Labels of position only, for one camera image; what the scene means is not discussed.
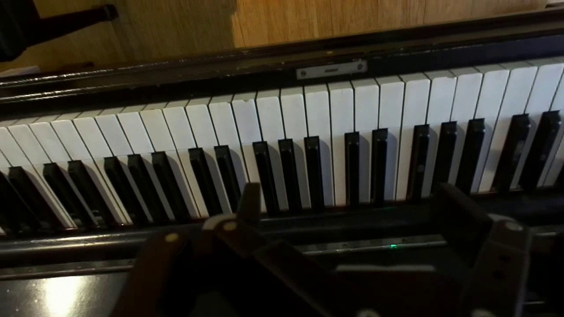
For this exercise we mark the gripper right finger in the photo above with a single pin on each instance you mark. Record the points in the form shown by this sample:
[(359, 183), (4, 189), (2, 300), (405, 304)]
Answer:
[(500, 264)]

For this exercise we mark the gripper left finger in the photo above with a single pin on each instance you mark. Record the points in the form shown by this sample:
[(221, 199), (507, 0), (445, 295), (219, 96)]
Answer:
[(229, 255)]

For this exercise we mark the black upright piano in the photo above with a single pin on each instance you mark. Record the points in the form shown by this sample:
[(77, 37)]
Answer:
[(308, 114)]

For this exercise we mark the dark piano stool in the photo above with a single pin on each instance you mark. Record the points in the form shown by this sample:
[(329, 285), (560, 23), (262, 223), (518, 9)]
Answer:
[(17, 26)]

